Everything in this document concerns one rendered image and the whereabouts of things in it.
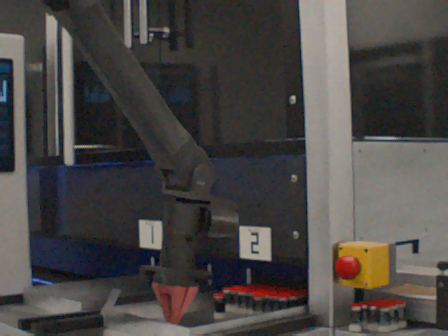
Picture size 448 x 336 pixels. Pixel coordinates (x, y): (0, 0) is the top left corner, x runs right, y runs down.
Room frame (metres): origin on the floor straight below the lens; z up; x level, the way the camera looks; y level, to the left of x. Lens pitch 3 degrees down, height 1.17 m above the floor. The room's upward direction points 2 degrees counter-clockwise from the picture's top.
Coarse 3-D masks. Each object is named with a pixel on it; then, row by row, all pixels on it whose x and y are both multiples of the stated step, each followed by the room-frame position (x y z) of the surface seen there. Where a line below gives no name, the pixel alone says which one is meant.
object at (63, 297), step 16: (32, 288) 1.70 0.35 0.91; (48, 288) 1.73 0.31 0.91; (64, 288) 1.75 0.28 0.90; (80, 288) 1.78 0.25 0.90; (96, 288) 1.81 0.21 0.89; (112, 288) 1.83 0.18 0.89; (128, 288) 1.86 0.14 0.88; (144, 288) 1.87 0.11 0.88; (208, 288) 1.68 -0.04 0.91; (32, 304) 1.66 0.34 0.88; (48, 304) 1.60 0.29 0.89; (64, 304) 1.54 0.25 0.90; (80, 304) 1.49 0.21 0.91; (96, 304) 1.51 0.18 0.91
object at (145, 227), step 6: (144, 222) 1.77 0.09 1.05; (150, 222) 1.75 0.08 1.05; (156, 222) 1.73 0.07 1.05; (144, 228) 1.77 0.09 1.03; (150, 228) 1.75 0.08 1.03; (156, 228) 1.73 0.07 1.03; (144, 234) 1.77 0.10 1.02; (150, 234) 1.75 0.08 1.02; (156, 234) 1.73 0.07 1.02; (144, 240) 1.77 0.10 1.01; (150, 240) 1.75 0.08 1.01; (156, 240) 1.73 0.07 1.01; (144, 246) 1.77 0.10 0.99; (150, 246) 1.75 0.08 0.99; (156, 246) 1.73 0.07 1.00
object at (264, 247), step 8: (240, 232) 1.51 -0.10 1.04; (248, 232) 1.49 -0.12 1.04; (256, 232) 1.47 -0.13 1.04; (264, 232) 1.46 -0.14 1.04; (240, 240) 1.51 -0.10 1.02; (248, 240) 1.49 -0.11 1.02; (256, 240) 1.48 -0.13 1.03; (264, 240) 1.46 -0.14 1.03; (240, 248) 1.51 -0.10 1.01; (248, 248) 1.49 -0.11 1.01; (256, 248) 1.48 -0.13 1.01; (264, 248) 1.46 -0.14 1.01; (240, 256) 1.51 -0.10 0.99; (248, 256) 1.49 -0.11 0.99; (256, 256) 1.48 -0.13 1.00; (264, 256) 1.46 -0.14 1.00
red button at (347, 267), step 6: (342, 258) 1.26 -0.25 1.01; (348, 258) 1.26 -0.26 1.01; (354, 258) 1.26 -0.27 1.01; (336, 264) 1.27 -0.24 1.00; (342, 264) 1.26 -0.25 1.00; (348, 264) 1.25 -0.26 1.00; (354, 264) 1.25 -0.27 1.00; (336, 270) 1.27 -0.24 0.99; (342, 270) 1.26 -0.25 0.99; (348, 270) 1.25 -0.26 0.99; (354, 270) 1.25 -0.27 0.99; (342, 276) 1.26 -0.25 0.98; (348, 276) 1.25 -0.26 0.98; (354, 276) 1.26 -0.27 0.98
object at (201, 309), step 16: (128, 304) 1.46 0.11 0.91; (144, 304) 1.48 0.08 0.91; (160, 304) 1.50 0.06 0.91; (192, 304) 1.55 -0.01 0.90; (208, 304) 1.57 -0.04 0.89; (112, 320) 1.40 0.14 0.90; (128, 320) 1.36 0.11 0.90; (144, 320) 1.32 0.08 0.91; (160, 320) 1.46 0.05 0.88; (192, 320) 1.45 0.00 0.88; (208, 320) 1.45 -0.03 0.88; (224, 320) 1.44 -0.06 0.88; (240, 320) 1.28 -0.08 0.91; (256, 320) 1.30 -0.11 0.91; (272, 320) 1.33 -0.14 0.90
